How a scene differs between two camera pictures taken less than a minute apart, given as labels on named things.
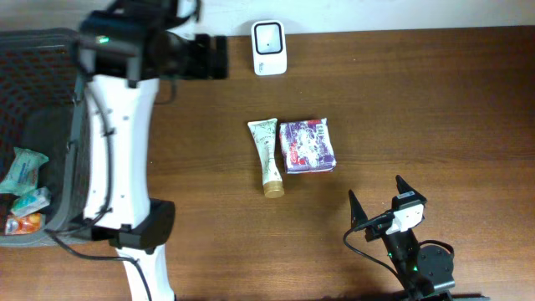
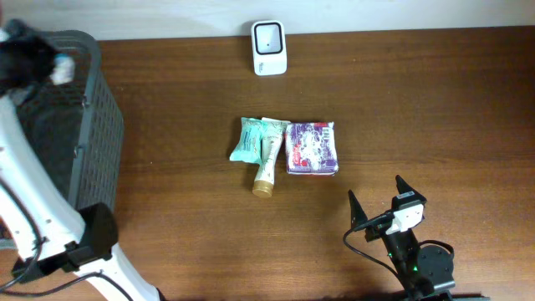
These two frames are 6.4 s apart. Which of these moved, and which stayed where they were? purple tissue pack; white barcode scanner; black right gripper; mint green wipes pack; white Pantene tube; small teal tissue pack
Moved: small teal tissue pack; mint green wipes pack; white Pantene tube
Stayed: white barcode scanner; black right gripper; purple tissue pack
